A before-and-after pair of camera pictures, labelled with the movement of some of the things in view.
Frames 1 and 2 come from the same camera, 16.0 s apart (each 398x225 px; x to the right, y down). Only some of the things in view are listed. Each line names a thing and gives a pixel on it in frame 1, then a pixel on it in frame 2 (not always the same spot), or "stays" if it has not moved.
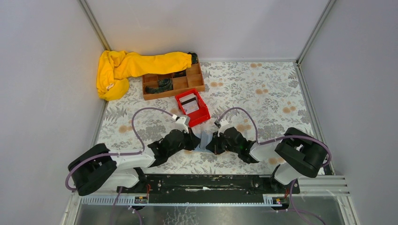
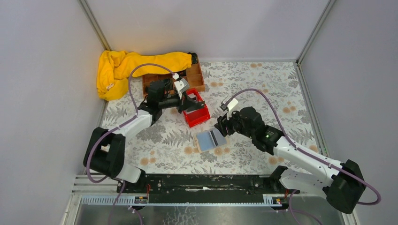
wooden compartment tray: [156, 86] stays
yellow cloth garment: [116, 67] stays
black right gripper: [218, 144] -> [225, 123]
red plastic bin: [198, 116] stays
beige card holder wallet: [205, 138] stays
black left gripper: [191, 140] -> [183, 102]
